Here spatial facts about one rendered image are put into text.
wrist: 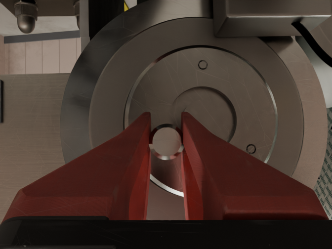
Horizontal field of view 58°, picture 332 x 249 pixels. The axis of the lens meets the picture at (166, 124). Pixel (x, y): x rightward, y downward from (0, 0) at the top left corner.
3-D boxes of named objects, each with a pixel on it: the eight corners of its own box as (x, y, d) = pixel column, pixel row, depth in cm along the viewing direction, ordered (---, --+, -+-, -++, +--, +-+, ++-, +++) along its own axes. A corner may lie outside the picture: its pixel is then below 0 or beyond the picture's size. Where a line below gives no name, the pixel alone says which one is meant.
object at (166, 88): (308, 149, 14) (173, 229, 14) (289, 149, 16) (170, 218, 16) (230, 17, 15) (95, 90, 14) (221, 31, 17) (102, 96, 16)
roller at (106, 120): (309, 25, 16) (300, 240, 16) (213, 97, 42) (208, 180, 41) (98, 7, 16) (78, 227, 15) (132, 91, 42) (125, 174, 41)
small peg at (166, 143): (183, 121, 11) (186, 158, 11) (177, 125, 14) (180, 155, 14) (146, 125, 11) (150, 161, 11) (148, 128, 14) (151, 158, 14)
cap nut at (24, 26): (33, 1, 47) (33, 28, 47) (41, 11, 51) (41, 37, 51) (9, 1, 47) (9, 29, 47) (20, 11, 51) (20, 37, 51)
